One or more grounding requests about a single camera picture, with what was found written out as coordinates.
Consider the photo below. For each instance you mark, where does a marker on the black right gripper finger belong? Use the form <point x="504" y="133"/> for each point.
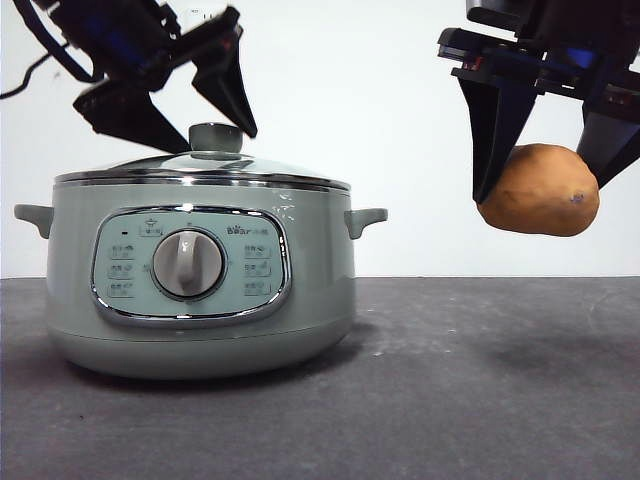
<point x="610" y="145"/>
<point x="492" y="130"/>

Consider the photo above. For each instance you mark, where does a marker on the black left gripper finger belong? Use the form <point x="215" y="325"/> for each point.
<point x="227" y="85"/>
<point x="130" y="117"/>

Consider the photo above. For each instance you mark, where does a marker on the glass lid with green knob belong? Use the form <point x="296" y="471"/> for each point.
<point x="212" y="137"/>

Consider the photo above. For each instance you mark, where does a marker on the brown potato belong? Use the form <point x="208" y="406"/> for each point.
<point x="540" y="195"/>

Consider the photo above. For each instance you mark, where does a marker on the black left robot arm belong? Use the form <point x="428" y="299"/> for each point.
<point x="110" y="35"/>

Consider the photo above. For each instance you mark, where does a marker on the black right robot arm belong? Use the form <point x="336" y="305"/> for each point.
<point x="575" y="20"/>

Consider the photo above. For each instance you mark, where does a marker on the pale green electric pot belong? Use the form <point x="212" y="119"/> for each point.
<point x="320" y="280"/>

